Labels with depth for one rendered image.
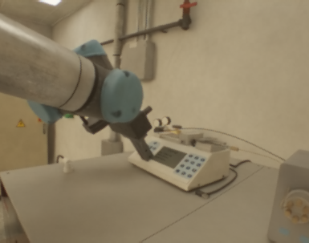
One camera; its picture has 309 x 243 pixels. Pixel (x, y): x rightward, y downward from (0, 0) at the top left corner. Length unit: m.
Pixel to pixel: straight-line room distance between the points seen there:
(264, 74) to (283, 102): 0.18
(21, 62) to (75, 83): 0.06
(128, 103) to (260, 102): 1.03
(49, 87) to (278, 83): 1.13
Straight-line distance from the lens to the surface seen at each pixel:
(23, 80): 0.23
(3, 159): 3.59
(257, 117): 1.26
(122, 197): 0.44
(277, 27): 1.31
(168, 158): 0.55
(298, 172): 0.33
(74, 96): 0.26
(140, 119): 0.47
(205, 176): 0.51
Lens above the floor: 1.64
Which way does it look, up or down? 6 degrees down
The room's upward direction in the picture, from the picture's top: 4 degrees clockwise
